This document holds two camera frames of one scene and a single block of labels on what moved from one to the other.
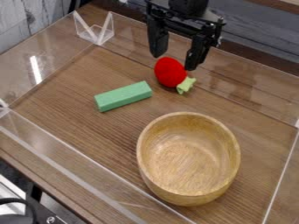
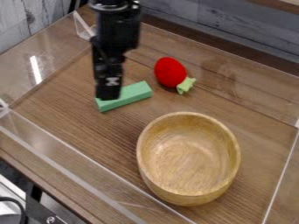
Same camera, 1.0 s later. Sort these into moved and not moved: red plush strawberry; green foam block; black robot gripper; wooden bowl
Moved: black robot gripper
Not moved: wooden bowl; red plush strawberry; green foam block
